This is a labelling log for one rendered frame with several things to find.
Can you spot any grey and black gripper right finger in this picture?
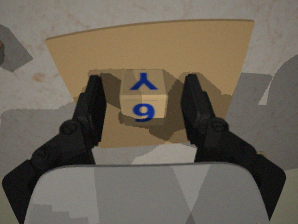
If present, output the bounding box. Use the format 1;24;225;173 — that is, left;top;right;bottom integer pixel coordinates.
180;74;286;221

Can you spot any tan flat mat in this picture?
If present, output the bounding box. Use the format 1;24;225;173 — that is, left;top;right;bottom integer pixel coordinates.
44;19;255;148

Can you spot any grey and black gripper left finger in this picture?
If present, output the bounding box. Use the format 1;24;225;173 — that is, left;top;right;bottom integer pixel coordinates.
2;75;107;224

